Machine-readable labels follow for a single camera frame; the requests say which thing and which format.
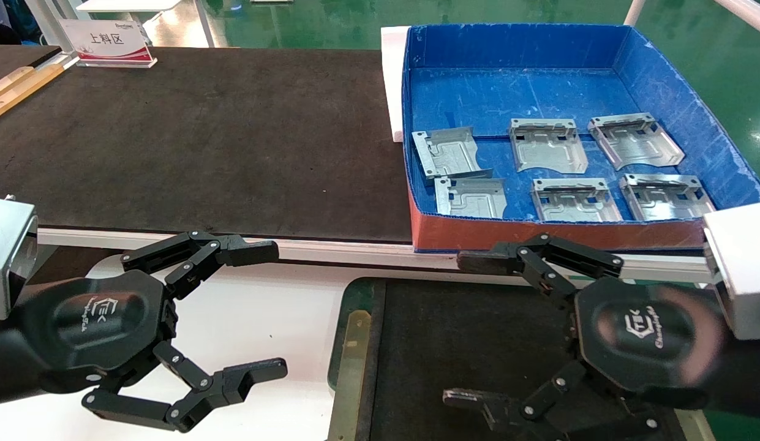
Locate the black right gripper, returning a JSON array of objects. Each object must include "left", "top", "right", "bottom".
[{"left": 443, "top": 233, "right": 723, "bottom": 441}]

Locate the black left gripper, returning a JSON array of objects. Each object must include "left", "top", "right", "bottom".
[{"left": 15, "top": 232, "right": 288, "bottom": 433}]

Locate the stamped sheet metal part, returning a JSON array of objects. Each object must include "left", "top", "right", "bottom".
[
  {"left": 412, "top": 126, "right": 494, "bottom": 187},
  {"left": 508, "top": 118, "right": 589, "bottom": 174},
  {"left": 587, "top": 113, "right": 686, "bottom": 171},
  {"left": 434, "top": 176, "right": 508, "bottom": 220},
  {"left": 531, "top": 178, "right": 624, "bottom": 223},
  {"left": 619, "top": 173, "right": 717, "bottom": 222}
]

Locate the black tray container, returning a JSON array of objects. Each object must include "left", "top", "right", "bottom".
[{"left": 326, "top": 277, "right": 717, "bottom": 441}]

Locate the black table mat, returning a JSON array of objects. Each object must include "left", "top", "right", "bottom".
[{"left": 0, "top": 46, "right": 417, "bottom": 244}]

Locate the blue corrugated plastic box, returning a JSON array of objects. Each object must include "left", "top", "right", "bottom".
[{"left": 402, "top": 23, "right": 760, "bottom": 253}]

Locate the white red acrylic sign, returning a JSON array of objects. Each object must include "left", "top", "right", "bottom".
[{"left": 58, "top": 18, "right": 158, "bottom": 69}]

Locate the white foam block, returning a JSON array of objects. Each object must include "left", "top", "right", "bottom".
[{"left": 380, "top": 26, "right": 411, "bottom": 143}]

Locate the wooden strip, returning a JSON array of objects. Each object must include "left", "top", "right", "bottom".
[{"left": 0, "top": 64, "right": 66, "bottom": 124}]

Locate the person in dark clothes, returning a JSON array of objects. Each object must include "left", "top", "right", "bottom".
[{"left": 0, "top": 0, "right": 25, "bottom": 45}]

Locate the aluminium table frame rail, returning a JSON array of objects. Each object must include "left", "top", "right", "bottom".
[{"left": 37, "top": 228, "right": 723, "bottom": 284}]

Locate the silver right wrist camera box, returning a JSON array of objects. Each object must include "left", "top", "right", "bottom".
[{"left": 703, "top": 202, "right": 760, "bottom": 341}]

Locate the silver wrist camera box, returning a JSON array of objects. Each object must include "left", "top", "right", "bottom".
[
  {"left": 703, "top": 202, "right": 760, "bottom": 341},
  {"left": 0, "top": 197, "right": 39, "bottom": 320}
]

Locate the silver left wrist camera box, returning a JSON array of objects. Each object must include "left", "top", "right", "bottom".
[{"left": 0, "top": 197, "right": 39, "bottom": 320}]

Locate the white frame post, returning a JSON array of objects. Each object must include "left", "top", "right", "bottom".
[{"left": 24, "top": 0, "right": 80, "bottom": 56}]

